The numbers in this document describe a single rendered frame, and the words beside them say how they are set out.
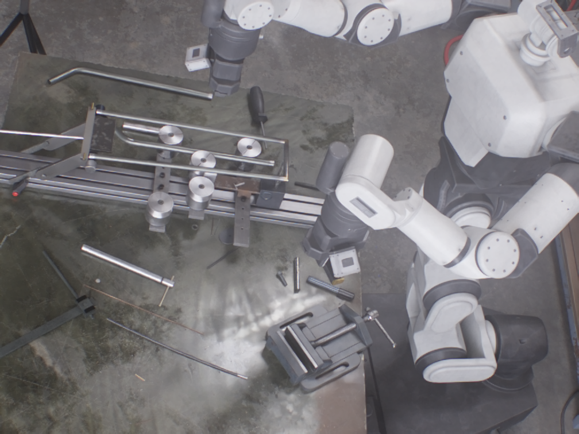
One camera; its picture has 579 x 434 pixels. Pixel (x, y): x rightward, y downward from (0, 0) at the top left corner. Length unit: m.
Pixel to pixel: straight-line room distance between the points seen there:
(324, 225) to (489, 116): 0.39
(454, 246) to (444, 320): 0.81
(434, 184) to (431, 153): 1.44
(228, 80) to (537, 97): 0.55
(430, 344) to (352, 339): 0.72
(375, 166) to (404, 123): 2.04
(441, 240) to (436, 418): 1.22
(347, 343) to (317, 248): 0.29
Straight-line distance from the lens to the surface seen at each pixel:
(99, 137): 2.02
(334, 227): 1.76
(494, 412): 2.98
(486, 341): 2.87
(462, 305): 2.50
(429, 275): 2.44
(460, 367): 2.81
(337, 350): 2.03
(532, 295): 3.47
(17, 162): 2.14
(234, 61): 1.88
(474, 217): 2.20
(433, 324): 2.56
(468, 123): 2.04
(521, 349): 2.91
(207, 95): 2.34
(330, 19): 1.90
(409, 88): 3.85
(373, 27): 1.92
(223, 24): 1.82
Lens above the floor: 2.59
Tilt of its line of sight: 51 degrees down
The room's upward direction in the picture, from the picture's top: 23 degrees clockwise
